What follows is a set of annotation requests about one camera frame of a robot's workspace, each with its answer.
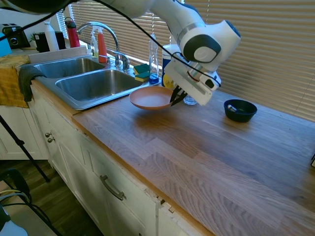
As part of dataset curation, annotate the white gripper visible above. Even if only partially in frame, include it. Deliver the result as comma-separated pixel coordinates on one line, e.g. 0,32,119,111
163,60,218,107

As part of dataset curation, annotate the orange plate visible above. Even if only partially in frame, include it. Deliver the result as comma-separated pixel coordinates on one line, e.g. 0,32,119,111
128,86,175,111

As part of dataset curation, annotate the stainless steel double sink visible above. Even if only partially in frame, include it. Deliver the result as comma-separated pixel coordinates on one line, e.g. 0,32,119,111
31,56,163,111

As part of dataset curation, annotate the clear drinking glass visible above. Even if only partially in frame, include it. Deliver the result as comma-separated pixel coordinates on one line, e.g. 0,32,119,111
184,94,198,106

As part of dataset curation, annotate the Lysol wipes canister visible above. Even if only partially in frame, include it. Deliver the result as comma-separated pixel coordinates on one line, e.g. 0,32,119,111
161,44,183,89

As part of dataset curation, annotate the green yellow sponge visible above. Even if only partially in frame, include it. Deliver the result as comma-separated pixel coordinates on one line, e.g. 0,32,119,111
134,71,151,83
133,63,150,75

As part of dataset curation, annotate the clear dish soap bottle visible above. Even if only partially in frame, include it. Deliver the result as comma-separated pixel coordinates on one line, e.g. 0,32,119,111
148,33,159,85

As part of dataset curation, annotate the dark blue bowl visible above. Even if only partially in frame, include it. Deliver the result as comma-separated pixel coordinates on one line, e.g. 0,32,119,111
223,99,258,123

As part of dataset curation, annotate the orange spray bottle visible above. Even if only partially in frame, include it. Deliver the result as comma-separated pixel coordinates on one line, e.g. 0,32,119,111
96,26,109,63

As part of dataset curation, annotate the clear yellow soap bottle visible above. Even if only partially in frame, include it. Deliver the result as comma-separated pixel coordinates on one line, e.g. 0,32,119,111
89,26,100,59

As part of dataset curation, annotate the wide beige window blind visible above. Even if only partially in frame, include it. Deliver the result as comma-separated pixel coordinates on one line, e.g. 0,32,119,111
182,0,315,123

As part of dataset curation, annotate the chrome faucet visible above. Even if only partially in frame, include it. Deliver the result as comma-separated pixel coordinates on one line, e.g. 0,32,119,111
76,21,131,72

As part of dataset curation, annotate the white kitchen cabinet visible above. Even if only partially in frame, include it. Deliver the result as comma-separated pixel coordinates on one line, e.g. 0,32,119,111
0,81,215,236

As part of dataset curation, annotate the red water bottle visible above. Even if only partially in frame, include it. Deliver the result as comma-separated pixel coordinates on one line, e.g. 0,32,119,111
64,17,81,49

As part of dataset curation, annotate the white bottle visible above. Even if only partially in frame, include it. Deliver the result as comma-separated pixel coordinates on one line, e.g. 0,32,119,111
43,20,60,52

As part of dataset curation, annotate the black container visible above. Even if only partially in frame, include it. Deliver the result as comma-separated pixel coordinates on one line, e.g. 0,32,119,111
33,31,67,53

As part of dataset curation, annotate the grey cloth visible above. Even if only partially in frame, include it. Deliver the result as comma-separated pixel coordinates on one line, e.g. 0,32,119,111
18,64,47,103

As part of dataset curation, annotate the black tripod leg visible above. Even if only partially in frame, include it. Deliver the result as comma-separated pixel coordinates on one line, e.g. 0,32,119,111
0,114,51,183

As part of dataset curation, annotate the yellow patterned cloth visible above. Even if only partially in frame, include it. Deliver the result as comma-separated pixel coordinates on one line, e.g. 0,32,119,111
0,54,32,109

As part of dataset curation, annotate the black toaster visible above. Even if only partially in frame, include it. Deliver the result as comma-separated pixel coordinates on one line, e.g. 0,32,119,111
1,23,32,50

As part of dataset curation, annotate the light blue plastic object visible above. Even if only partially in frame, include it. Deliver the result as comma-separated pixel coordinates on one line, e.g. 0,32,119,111
0,32,13,58

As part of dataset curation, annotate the black rounded equipment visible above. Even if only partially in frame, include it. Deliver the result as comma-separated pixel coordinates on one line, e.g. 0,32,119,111
0,168,32,205

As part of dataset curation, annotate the black stand leg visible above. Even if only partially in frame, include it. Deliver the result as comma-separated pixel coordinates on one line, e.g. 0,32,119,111
0,202,63,236

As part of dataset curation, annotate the metal drawer handle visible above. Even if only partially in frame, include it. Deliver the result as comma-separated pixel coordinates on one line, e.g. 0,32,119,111
99,175,127,201

